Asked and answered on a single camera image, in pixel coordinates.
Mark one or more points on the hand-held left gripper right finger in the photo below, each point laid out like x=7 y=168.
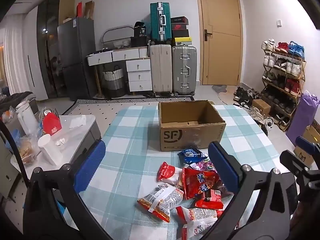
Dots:
x=223 y=165

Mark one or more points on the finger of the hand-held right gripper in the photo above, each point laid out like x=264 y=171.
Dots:
x=291 y=161
x=306 y=145

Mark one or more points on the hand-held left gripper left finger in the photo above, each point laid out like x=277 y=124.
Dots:
x=91 y=162

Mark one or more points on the purple snack packet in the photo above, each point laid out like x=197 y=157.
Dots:
x=203 y=165

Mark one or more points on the large red snack packet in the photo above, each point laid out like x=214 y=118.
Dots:
x=197 y=182

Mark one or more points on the blue snack packet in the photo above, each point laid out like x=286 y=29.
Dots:
x=191 y=155

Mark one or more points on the small red snack packet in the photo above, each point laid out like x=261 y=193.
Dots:
x=208 y=200

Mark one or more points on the red and white snack packet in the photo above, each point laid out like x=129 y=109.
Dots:
x=167 y=173

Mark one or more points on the white orange snack packet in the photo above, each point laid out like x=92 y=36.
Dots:
x=195 y=217

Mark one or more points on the white red striped snack packet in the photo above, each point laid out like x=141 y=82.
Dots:
x=162 y=200

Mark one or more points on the purple bag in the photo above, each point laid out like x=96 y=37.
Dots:
x=302 y=120

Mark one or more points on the white side table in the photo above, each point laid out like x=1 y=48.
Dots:
x=75 y=140

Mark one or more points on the small crumpled tissue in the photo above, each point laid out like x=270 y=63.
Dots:
x=60 y=142

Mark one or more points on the white tissue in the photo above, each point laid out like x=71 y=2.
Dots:
x=77 y=123

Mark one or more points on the white cup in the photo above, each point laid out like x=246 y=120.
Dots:
x=48 y=150

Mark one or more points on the teal checked tablecloth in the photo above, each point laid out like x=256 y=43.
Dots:
x=130 y=140

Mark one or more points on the red gift box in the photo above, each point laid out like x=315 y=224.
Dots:
x=51 y=127

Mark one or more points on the small brown cardboard box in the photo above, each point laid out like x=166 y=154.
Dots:
x=261 y=107

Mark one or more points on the clear plastic food bag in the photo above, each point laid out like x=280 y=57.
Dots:
x=26 y=151

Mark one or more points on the pile of shoes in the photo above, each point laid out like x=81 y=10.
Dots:
x=246 y=97

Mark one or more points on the grey door mat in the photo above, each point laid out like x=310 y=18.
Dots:
x=221 y=90

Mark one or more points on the white kettle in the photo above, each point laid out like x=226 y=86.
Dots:
x=26 y=117

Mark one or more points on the woven laundry basket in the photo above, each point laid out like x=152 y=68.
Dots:
x=113 y=80

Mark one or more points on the wooden shoe rack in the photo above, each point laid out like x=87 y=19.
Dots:
x=287 y=55

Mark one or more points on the blue sneakers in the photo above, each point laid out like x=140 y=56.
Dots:
x=296 y=49

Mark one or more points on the dark cloth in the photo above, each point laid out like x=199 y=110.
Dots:
x=17 y=100

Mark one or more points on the white drawer desk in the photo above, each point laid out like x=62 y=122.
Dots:
x=138 y=76

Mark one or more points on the red sneakers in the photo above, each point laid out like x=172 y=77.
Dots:
x=282 y=47

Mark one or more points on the white sneakers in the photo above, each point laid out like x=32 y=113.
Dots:
x=268 y=45

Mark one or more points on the silver suitcase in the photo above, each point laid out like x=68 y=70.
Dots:
x=185 y=62

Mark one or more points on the wooden door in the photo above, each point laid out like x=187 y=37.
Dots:
x=220 y=55

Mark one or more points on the cream suitcase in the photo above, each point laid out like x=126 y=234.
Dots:
x=161 y=70

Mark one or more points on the dark glass wardrobe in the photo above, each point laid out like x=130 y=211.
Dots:
x=47 y=55

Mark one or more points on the grey refrigerator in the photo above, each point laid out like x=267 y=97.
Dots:
x=75 y=45

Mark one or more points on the white curtain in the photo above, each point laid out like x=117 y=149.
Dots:
x=15 y=62

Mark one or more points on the oval framed mirror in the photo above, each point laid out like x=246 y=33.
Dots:
x=115 y=36

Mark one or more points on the black storage box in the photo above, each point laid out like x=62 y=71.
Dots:
x=138 y=42

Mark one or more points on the yellow and black shoe box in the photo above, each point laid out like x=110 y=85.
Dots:
x=182 y=41

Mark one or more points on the black paper bag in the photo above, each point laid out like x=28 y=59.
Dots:
x=140 y=30

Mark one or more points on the red shoe box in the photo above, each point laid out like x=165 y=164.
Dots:
x=178 y=26

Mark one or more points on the teal suitcase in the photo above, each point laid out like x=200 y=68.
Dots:
x=160 y=30

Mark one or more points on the brown paper bag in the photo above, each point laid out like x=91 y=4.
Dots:
x=89 y=10

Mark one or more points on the red paper bag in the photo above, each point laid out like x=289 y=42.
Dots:
x=79 y=10

